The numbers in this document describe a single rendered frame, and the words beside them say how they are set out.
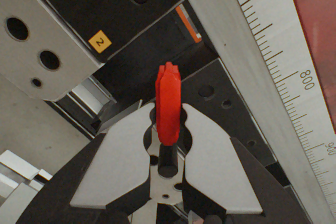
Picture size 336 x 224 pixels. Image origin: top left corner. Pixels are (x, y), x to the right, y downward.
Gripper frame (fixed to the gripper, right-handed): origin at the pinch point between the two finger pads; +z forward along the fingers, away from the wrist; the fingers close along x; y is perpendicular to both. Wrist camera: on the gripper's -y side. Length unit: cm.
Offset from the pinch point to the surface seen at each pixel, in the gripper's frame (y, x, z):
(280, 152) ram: 7.2, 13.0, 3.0
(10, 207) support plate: 18.9, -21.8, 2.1
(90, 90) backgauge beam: 17.2, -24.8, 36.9
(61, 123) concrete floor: 87, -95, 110
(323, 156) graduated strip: 7.5, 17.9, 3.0
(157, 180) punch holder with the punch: 12.3, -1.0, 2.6
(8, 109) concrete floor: 61, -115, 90
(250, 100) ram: 0.7, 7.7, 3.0
